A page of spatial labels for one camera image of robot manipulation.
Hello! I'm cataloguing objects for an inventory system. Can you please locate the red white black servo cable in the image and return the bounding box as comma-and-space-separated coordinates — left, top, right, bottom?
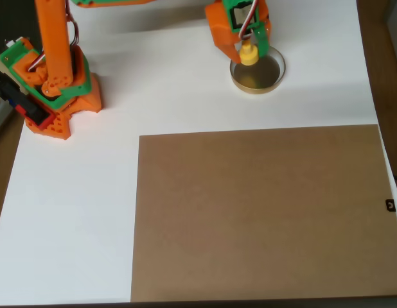
238, 0, 261, 41

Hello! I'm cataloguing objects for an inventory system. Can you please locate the small yellow plastic piece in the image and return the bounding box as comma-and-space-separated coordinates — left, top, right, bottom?
239, 40, 260, 67

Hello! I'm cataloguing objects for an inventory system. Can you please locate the orange robot base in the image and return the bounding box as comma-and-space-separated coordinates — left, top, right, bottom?
24, 72, 103, 141

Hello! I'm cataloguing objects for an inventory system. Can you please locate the round shallow metal dish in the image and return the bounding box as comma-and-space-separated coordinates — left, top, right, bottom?
229, 43, 287, 95

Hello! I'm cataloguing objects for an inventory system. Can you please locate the black red controller board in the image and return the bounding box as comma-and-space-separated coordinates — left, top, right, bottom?
0, 69, 55, 130

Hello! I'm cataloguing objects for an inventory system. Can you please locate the brown rectangular board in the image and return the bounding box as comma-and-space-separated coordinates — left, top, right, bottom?
130, 124, 397, 303

